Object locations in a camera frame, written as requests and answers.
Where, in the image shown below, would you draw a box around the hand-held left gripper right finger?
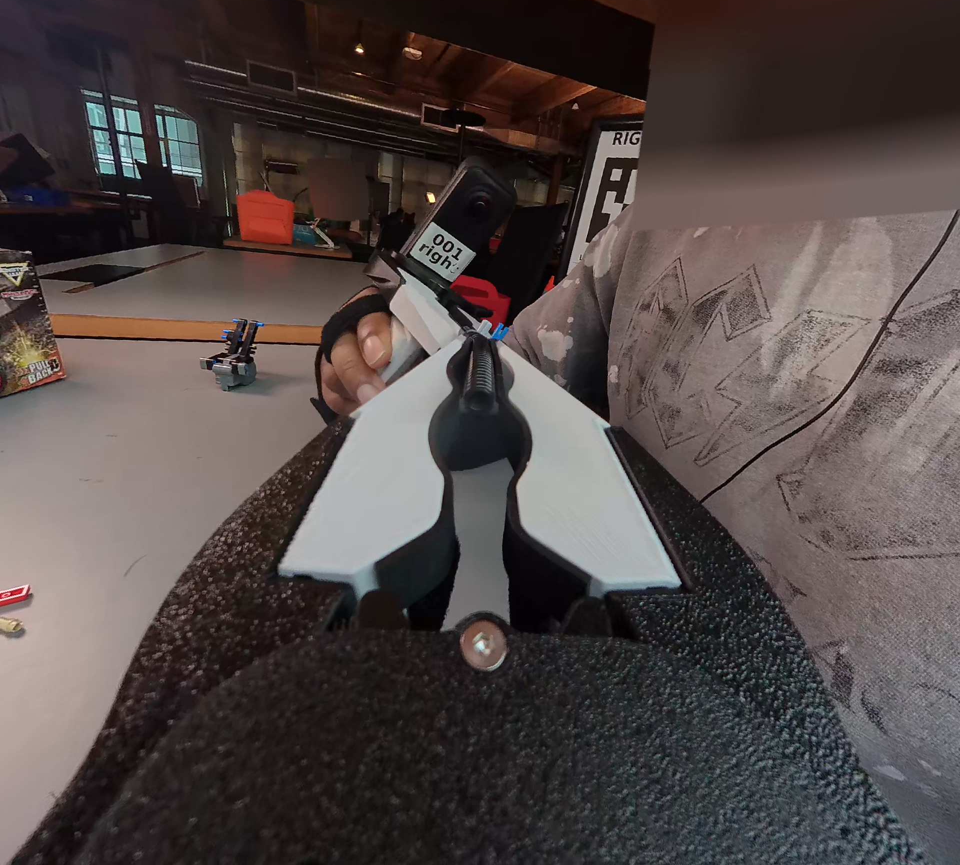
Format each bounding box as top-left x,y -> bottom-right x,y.
495,342 -> 684,629

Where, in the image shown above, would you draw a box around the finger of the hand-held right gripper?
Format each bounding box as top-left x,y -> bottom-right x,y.
388,277 -> 483,358

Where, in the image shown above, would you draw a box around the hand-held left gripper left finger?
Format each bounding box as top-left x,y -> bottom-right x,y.
277,338 -> 469,628

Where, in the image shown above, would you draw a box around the black ribbed Lego axle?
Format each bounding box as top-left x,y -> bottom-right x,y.
457,331 -> 504,418

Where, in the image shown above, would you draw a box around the grey black toy chassis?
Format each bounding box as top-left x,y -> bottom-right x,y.
198,316 -> 261,392

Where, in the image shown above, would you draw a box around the person's right forearm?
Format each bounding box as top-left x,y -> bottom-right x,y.
510,220 -> 631,424

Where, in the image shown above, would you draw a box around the grey desk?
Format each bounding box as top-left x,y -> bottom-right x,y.
0,336 -> 519,840

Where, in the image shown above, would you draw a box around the person's right hand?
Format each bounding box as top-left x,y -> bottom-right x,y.
318,310 -> 410,418

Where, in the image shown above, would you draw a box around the red office chair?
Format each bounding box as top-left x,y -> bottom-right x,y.
450,274 -> 513,326

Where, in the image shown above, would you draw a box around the black white marker sign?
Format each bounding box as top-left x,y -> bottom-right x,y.
558,118 -> 648,281

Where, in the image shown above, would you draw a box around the orange storage bin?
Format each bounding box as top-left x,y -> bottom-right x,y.
236,190 -> 296,246

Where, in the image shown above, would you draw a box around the person's grey mottled hoodie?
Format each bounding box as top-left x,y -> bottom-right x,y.
585,208 -> 960,865

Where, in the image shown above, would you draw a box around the scattered red white toy bricks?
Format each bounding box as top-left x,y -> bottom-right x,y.
0,582 -> 35,637

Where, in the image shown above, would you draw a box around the arched window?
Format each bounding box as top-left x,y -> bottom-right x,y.
81,88 -> 205,185

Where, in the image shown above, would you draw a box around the toy truck set box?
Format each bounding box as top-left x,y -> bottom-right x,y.
0,248 -> 67,400

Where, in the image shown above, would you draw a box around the thin black cable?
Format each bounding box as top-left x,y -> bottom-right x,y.
699,208 -> 960,505

